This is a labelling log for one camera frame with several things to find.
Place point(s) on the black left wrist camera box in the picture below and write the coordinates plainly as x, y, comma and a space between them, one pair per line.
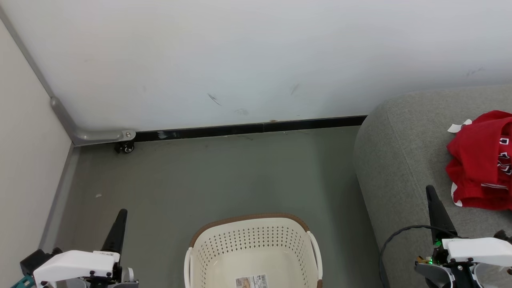
38, 260

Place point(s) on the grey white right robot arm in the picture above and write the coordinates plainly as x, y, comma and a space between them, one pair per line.
440, 276

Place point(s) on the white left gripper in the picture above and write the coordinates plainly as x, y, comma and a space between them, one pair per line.
76, 264

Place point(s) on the cream perforated laundry basket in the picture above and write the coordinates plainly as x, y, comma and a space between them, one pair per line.
256, 248

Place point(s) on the white barcode sticker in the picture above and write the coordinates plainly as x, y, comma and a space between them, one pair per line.
252, 282

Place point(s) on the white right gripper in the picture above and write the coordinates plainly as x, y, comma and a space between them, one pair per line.
480, 250

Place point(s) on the black round right wrist motor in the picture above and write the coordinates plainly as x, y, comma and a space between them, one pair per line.
504, 235

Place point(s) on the black baseboard strip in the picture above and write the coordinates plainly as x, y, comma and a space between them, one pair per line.
240, 129

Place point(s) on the small black caster wheel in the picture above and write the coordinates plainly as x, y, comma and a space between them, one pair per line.
127, 148

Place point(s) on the grey fabric sofa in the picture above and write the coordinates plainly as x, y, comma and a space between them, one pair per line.
400, 160

